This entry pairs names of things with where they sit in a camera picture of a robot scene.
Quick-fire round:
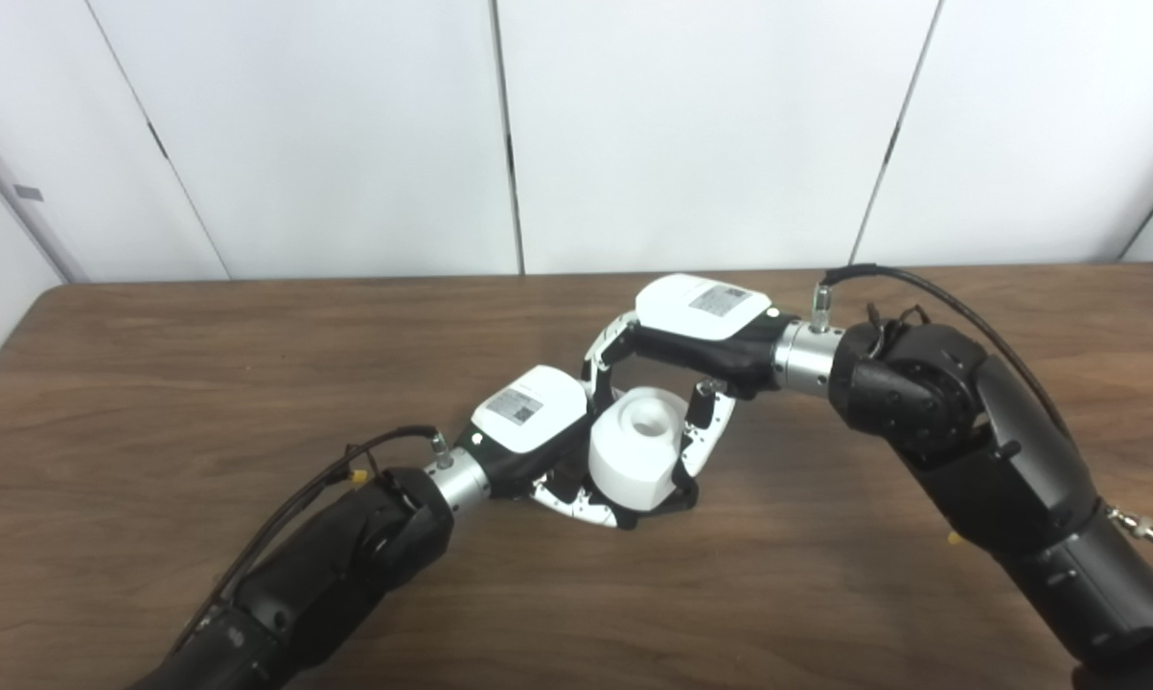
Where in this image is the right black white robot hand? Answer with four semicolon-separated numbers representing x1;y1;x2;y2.
581;274;796;480

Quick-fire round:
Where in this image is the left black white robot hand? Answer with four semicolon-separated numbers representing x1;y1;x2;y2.
456;365;625;528

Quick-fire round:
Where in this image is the round white piece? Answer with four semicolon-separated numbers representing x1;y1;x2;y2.
588;386;689;511

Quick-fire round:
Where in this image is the black flanged holder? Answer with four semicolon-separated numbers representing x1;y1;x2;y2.
614;474;700;531

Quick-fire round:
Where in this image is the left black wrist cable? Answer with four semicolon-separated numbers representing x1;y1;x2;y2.
169;425;450;653

